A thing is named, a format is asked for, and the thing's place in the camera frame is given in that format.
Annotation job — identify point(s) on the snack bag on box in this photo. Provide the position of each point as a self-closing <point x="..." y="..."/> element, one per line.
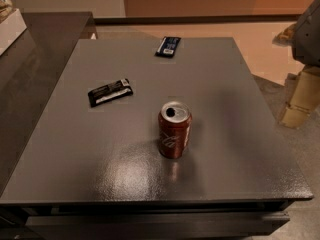
<point x="6" y="8"/>

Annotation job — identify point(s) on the grey cabinet drawer front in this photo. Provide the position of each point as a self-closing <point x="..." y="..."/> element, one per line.
<point x="157" y="226"/>

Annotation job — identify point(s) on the white box on counter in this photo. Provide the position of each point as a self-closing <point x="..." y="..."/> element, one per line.
<point x="10" y="29"/>

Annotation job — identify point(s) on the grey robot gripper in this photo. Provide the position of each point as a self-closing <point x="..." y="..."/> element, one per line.
<point x="308" y="39"/>

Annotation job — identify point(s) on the black snack bar wrapper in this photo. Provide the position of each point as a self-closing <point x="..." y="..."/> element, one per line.
<point x="110" y="92"/>

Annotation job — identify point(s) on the red coke can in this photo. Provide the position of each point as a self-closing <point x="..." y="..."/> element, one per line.
<point x="174" y="120"/>

